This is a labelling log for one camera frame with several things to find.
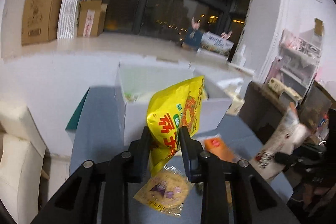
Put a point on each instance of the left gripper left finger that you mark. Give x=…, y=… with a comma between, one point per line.
x=98, y=192

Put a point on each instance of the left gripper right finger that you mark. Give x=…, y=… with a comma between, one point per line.
x=223, y=187

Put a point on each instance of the beige grey snack bag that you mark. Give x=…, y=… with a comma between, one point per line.
x=289, y=135

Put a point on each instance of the orange snack bag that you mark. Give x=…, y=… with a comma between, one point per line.
x=216, y=146

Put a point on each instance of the yellow noodle snack bag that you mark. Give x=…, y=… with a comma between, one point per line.
x=169, y=110

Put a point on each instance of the cream sofa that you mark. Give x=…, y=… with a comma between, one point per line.
x=22, y=154

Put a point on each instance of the round cracker pack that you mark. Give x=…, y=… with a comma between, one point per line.
x=165, y=192

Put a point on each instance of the cream tissue pack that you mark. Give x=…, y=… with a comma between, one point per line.
x=233, y=91

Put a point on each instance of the clear drawer organizer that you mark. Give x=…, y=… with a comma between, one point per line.
x=300, y=59

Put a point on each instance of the white storage box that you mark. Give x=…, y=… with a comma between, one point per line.
x=138, y=82

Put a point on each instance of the printed landscape carton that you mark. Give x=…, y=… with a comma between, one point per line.
x=195, y=40

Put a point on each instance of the small cardboard box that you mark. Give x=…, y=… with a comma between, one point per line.
x=91, y=18

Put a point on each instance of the large cardboard box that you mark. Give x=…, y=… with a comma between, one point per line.
x=40, y=21

